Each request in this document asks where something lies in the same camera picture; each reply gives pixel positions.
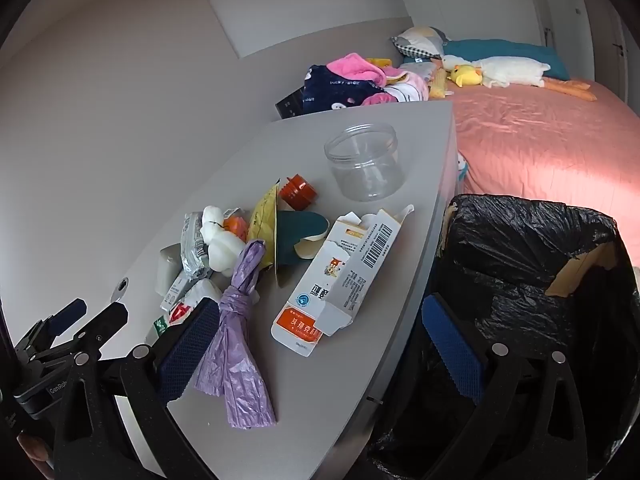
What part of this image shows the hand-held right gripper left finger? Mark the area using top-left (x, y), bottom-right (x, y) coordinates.
top-left (50, 296), bottom-right (223, 480)

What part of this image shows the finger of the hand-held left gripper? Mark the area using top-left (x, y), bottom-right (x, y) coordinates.
top-left (37, 298), bottom-right (87, 337)
top-left (74, 302), bottom-right (128, 362)

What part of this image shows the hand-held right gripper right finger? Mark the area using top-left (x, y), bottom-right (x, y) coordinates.
top-left (421, 294), bottom-right (623, 480)

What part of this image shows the silver snack wrapper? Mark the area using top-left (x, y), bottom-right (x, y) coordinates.
top-left (180, 211), bottom-right (213, 281)

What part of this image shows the bin with black bag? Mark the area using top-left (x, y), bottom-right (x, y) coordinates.
top-left (367, 194), bottom-right (640, 480)

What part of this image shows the orange ribbed bottle cap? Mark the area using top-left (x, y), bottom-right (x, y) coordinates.
top-left (278, 174), bottom-right (319, 211)

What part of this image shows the person's left hand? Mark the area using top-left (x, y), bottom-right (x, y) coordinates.
top-left (17, 432), bottom-right (53, 467)

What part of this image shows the red white packet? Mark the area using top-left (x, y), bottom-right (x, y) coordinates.
top-left (169, 300), bottom-right (202, 327)

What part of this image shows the purple knotted plastic bag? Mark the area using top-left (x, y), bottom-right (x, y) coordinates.
top-left (194, 240), bottom-right (277, 430)

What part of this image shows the white thermometer box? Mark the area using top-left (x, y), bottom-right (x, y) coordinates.
top-left (160, 272), bottom-right (197, 312)

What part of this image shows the crumpled white packet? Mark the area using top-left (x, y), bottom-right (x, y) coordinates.
top-left (192, 279), bottom-right (224, 307)

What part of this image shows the white plush toy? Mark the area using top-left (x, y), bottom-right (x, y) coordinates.
top-left (200, 205), bottom-right (246, 278)

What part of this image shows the white orange medicine box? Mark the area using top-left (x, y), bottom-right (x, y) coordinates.
top-left (270, 204), bottom-right (416, 358)

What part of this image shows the brown cardboard piece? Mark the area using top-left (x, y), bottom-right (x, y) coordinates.
top-left (545, 242), bottom-right (621, 297)

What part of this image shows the yellow snack packet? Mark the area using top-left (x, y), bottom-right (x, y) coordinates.
top-left (248, 180), bottom-right (281, 268)

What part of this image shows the dark green paper cup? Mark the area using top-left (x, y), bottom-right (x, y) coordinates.
top-left (275, 210), bottom-right (331, 267)

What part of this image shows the clear plastic jar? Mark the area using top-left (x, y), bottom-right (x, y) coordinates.
top-left (324, 122), bottom-right (407, 202)

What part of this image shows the pink bed sheet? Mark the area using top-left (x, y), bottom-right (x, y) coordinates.
top-left (430, 77), bottom-right (640, 241)

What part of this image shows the white pink printed cloth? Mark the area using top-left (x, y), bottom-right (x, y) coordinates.
top-left (360, 71), bottom-right (431, 107)

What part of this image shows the yellow striped cloth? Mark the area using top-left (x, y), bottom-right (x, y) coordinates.
top-left (429, 67), bottom-right (454, 99)

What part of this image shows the black device box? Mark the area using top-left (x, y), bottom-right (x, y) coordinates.
top-left (274, 86), bottom-right (306, 120)

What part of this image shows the yellow duck plush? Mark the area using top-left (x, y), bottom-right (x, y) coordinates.
top-left (447, 63), bottom-right (484, 87)

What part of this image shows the white goose plush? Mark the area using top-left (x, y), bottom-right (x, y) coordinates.
top-left (440, 55), bottom-right (597, 104)

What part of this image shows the navy printed blanket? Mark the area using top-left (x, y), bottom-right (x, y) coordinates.
top-left (302, 64), bottom-right (387, 113)

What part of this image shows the pink fleece cloth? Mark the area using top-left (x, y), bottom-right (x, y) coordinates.
top-left (326, 52), bottom-right (389, 86)

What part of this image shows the patchwork checked pillow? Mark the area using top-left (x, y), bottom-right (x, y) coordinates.
top-left (390, 26), bottom-right (451, 59)

